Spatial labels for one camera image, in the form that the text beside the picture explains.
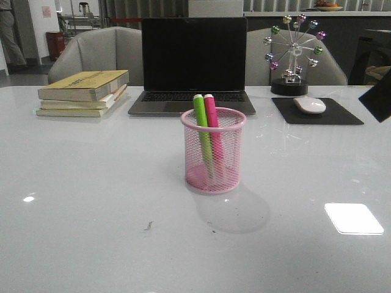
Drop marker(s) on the red bin in background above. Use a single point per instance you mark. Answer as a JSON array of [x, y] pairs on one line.
[[56, 44]]

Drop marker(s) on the black mouse pad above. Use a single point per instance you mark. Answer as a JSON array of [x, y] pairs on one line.
[[335, 114]]

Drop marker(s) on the cream book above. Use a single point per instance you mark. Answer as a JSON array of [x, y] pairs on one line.
[[104, 103], [72, 112]]

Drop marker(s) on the bottom cream book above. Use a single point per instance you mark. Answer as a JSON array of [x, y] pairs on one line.
[[72, 112]]

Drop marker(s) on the left grey armchair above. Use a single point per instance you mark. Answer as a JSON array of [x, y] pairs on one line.
[[113, 48]]

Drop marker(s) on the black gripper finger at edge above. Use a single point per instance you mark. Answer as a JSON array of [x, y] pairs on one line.
[[377, 99]]

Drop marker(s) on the pink mesh pen holder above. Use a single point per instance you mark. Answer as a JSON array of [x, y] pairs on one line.
[[200, 172]]

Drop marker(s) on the middle cream book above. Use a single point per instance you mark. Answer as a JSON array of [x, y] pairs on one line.
[[104, 103]]

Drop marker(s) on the top yellow book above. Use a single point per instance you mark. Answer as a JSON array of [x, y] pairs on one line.
[[85, 86]]

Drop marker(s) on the white computer mouse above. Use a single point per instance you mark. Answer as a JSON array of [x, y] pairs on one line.
[[309, 105]]

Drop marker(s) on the ferris wheel desk ornament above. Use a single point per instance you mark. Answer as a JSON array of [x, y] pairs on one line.
[[291, 83]]

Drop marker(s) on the grey armchair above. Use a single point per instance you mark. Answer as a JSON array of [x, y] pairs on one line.
[[257, 72], [113, 48]]

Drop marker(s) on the right grey armchair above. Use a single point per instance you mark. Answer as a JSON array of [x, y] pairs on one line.
[[257, 72]]

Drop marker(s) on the fruit bowl on counter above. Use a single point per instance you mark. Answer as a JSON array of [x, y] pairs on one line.
[[326, 6]]

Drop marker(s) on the person in background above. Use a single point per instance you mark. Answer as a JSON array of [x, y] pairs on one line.
[[14, 53]]

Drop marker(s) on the grey laptop computer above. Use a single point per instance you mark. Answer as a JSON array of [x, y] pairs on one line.
[[183, 57]]

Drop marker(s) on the pink highlighter pen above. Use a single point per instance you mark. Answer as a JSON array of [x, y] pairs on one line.
[[214, 122]]

